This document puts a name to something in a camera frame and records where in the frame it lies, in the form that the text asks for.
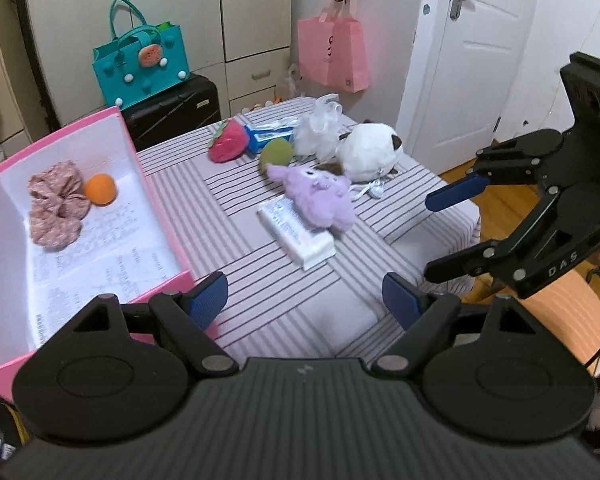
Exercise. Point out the pink floral scrunchie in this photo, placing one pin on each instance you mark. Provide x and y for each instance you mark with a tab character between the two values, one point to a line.
55	200

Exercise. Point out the pink cardboard box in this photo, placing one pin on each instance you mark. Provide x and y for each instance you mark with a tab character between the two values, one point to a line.
105	145

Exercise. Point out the teal felt tote bag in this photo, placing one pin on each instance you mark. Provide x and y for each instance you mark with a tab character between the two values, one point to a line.
115	85

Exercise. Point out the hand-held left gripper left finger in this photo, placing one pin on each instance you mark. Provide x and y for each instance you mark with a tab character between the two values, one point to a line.
209	302

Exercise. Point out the white tissue packet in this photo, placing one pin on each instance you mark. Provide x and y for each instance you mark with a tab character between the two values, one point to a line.
300	242

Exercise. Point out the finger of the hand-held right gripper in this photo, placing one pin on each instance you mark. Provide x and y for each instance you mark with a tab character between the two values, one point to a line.
460	262
455	193

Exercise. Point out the beige wardrobe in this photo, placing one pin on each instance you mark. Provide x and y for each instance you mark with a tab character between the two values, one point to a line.
180	10

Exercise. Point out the black suitcase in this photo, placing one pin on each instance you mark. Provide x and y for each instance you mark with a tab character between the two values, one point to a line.
180	110

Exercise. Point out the purple plush toy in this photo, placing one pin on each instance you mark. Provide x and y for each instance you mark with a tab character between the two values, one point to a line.
320	200

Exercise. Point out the striped tablecloth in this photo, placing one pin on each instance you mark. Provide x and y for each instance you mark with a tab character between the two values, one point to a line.
260	285

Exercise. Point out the pink tote bag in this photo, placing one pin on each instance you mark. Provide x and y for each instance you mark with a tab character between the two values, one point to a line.
330	55

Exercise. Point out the blue wipes packet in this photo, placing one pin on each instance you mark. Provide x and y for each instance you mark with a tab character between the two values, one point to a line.
267	137

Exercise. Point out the white cat plush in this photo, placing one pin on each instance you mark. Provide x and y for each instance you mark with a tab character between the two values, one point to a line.
365	150

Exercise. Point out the green plush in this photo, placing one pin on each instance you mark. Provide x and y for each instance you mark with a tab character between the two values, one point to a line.
276	156

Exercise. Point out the red strawberry plush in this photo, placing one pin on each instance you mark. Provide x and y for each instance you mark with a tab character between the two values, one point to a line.
227	142

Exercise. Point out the printed paper sheet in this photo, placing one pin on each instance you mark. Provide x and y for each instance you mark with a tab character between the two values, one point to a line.
105	270

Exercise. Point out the white plastic bag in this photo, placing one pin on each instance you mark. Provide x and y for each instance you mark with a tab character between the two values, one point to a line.
315	135

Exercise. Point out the orange ball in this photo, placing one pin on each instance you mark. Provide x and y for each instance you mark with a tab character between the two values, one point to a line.
101	189

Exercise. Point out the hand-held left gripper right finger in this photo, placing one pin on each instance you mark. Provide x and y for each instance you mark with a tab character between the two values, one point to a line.
402	304

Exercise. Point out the white door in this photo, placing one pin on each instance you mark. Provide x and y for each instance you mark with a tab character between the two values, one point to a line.
480	60

